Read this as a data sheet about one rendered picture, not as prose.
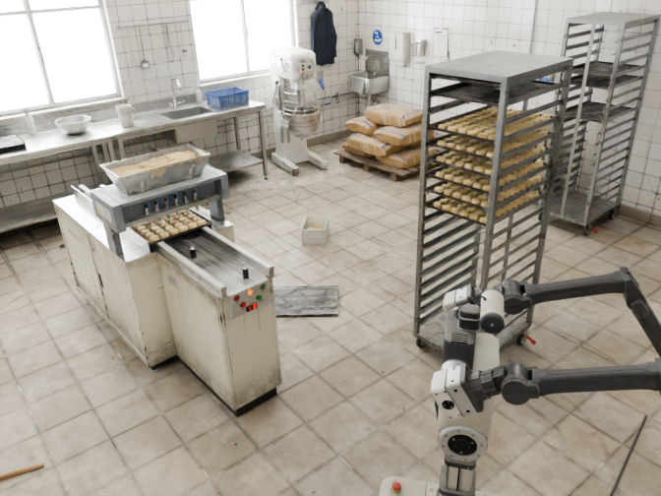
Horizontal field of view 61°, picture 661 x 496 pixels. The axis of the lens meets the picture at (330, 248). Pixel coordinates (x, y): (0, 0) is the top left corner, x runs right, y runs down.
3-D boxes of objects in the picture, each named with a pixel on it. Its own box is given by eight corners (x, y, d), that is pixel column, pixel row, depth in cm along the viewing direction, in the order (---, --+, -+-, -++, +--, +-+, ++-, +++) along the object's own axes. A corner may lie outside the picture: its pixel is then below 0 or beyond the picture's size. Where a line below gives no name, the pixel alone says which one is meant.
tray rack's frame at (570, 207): (569, 200, 578) (601, 11, 496) (619, 214, 543) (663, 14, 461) (534, 217, 541) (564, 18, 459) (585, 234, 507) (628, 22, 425)
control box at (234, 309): (228, 316, 292) (225, 293, 286) (267, 299, 306) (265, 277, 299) (232, 319, 290) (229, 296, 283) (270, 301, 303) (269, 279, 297)
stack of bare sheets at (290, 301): (256, 318, 414) (256, 314, 412) (263, 288, 449) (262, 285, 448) (337, 316, 412) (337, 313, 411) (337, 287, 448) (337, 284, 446)
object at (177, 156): (104, 177, 325) (102, 167, 323) (189, 155, 356) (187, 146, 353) (123, 189, 307) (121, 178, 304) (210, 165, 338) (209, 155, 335)
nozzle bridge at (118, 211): (101, 243, 341) (89, 191, 325) (208, 209, 382) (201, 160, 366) (124, 262, 318) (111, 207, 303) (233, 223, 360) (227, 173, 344)
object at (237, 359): (177, 365, 369) (152, 242, 327) (222, 342, 388) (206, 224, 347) (235, 423, 321) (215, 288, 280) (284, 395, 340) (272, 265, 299)
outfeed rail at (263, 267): (118, 182, 434) (116, 174, 430) (122, 181, 435) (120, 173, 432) (270, 279, 297) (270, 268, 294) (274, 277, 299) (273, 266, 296)
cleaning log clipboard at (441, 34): (449, 63, 661) (451, 27, 643) (448, 63, 660) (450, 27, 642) (432, 60, 680) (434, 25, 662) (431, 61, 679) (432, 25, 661)
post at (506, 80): (475, 369, 337) (507, 77, 259) (471, 367, 339) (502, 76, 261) (478, 367, 339) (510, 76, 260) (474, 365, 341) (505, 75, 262)
